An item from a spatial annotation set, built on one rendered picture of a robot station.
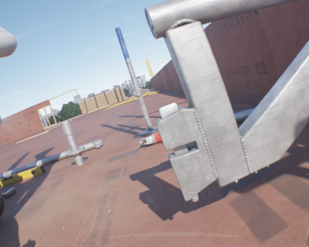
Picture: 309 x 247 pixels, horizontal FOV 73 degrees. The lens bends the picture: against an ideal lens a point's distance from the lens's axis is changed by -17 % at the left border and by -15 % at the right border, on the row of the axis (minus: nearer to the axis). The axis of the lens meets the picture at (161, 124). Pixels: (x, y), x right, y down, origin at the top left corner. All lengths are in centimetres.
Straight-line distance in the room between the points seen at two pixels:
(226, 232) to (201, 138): 22
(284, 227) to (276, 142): 16
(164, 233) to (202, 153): 25
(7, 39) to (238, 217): 97
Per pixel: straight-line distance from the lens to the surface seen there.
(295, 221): 47
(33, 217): 94
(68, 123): 140
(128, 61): 167
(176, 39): 32
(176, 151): 34
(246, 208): 53
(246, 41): 177
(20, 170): 202
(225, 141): 34
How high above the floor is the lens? 29
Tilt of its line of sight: 9 degrees down
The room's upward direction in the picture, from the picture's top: 18 degrees counter-clockwise
